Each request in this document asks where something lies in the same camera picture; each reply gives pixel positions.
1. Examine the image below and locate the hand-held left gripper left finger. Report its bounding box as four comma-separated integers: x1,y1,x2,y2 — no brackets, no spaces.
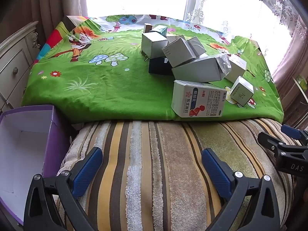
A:
23,147,104,231

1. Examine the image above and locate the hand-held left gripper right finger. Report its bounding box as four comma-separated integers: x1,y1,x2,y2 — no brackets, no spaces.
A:
202,148,281,231

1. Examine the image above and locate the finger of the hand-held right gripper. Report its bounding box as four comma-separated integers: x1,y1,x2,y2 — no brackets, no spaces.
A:
281,124,308,141
257,132,302,158

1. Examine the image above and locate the purple cardboard storage box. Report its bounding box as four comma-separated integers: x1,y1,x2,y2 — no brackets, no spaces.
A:
0,105,70,229

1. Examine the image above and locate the white medicine box red figure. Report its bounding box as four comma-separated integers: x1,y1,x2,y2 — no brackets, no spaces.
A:
171,80,227,118

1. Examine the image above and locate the long white box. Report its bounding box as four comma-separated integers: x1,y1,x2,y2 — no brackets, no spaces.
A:
171,54,231,83

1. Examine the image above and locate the yellow green plastic item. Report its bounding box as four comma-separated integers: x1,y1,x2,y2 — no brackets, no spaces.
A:
292,74,308,97

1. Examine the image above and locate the pink curtain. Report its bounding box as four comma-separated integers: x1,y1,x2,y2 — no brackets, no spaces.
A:
272,35,308,89

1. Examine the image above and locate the green cartoon printed blanket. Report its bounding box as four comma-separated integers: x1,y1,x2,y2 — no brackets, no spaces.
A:
21,14,284,123

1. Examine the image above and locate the dark blue glossy box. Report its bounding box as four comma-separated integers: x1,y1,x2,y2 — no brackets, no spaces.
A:
148,56,175,76

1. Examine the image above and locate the pile of small cartons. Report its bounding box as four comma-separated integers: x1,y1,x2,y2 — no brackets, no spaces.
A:
141,23,255,107

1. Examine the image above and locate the white lace curtain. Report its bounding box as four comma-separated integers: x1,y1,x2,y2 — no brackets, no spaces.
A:
183,0,302,40

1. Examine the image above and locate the cream carved dresser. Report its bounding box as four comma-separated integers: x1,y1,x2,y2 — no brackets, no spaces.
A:
0,20,41,113

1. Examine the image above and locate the beige pleated curtain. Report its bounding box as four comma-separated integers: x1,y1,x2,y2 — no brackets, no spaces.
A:
31,0,89,46

